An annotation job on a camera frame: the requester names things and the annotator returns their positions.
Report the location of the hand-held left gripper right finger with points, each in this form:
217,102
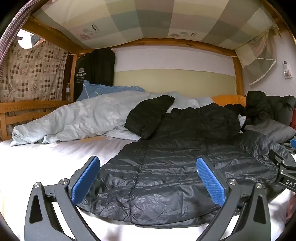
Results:
211,183

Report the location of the black quilted down jacket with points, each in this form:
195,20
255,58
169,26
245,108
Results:
173,173

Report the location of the sheer white tied curtain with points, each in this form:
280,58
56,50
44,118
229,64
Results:
261,60

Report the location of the dark green puffer jacket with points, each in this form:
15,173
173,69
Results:
261,104

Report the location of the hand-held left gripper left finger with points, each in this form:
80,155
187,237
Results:
85,178

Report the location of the pastel checked canopy cloth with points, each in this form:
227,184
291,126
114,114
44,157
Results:
150,18

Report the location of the grey garment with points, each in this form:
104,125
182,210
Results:
270,129

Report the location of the white wall device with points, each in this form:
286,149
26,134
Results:
286,69

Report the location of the white bed sheet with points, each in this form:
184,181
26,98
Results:
57,157

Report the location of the red cloth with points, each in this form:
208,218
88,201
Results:
294,119

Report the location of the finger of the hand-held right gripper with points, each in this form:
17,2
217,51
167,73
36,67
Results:
278,157
294,144

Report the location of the orange pillow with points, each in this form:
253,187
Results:
229,100

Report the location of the light blue duvet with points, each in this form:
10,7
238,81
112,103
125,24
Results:
81,115

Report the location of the brown patterned curtain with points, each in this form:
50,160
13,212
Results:
34,69

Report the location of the blue pillow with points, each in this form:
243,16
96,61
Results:
101,89

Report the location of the purple houndstooth cloth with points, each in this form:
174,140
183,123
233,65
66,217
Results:
13,25

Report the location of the black printed bag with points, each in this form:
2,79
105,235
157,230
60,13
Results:
97,67

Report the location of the wooden bed frame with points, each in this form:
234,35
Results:
238,76

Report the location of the clear plastic bottle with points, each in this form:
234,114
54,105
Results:
67,91

